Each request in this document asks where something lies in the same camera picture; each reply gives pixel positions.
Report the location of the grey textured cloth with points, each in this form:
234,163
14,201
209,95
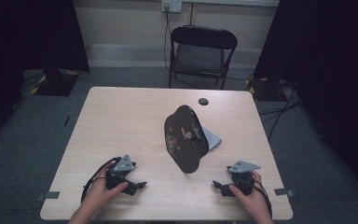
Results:
213,140

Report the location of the grey tape strip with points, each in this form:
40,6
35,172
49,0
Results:
282,192
51,195

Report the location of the black folding chair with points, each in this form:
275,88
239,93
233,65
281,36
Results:
200,57

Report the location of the white wall socket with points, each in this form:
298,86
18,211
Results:
171,5

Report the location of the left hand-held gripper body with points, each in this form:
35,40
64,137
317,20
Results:
122,165

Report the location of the black stand base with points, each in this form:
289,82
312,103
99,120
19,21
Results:
265,90
56,84

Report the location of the dark curtain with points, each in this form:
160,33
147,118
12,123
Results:
332,62
28,34

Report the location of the person's right hand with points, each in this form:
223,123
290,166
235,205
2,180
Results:
256,202

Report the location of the person's left hand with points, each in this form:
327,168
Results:
99,193

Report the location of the black floral lacquer tray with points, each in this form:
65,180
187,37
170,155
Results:
185,140

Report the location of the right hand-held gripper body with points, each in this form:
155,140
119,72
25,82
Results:
242,179

